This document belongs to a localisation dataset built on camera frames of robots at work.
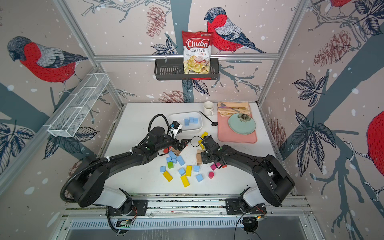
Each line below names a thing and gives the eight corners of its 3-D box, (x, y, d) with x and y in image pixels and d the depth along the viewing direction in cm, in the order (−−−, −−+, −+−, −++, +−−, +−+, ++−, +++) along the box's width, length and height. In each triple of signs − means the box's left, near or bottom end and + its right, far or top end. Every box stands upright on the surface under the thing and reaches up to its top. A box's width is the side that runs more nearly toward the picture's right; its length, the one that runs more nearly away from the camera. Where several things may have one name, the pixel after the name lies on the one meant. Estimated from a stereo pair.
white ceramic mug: (203, 118, 112) (204, 111, 106) (203, 108, 119) (203, 101, 113) (214, 118, 112) (215, 111, 106) (213, 108, 119) (213, 101, 113)
